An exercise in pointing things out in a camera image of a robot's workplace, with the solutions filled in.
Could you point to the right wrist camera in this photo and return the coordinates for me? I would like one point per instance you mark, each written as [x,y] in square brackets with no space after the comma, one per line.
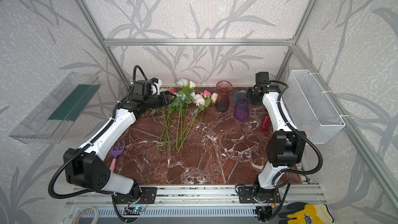
[262,78]

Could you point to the clear plastic tray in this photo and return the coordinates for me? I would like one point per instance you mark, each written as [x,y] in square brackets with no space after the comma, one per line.
[49,122]

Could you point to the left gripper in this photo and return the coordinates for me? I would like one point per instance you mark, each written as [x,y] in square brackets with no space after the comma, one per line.
[168,98]

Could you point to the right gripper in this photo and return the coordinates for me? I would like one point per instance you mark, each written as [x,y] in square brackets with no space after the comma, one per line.
[249,98]

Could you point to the red glass vase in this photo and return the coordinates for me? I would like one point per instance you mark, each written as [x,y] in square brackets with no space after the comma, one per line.
[223,101]

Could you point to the purple pink garden rake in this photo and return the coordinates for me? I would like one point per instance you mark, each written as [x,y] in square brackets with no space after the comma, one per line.
[117,149]

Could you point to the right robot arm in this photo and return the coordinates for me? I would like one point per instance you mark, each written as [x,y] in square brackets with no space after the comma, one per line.
[286,147]

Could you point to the red spray bottle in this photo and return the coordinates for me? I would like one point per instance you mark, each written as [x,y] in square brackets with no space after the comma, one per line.
[265,124]

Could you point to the white wire basket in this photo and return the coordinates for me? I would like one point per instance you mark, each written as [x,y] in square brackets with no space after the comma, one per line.
[310,107]

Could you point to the yellow work glove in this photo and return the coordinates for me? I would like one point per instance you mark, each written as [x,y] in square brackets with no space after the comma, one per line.
[304,213]

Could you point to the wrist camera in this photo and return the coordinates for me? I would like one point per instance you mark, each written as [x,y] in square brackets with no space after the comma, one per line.
[155,86]
[262,78]

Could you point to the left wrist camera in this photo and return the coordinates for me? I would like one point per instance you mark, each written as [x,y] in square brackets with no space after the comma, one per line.
[155,86]

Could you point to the flower bunch on table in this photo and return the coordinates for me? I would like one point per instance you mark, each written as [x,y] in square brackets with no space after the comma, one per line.
[180,116]

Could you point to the blue purple glass vase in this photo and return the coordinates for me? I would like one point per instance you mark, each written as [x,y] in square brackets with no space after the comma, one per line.
[241,110]

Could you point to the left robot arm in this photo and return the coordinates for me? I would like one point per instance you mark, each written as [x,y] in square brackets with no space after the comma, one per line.
[85,165]

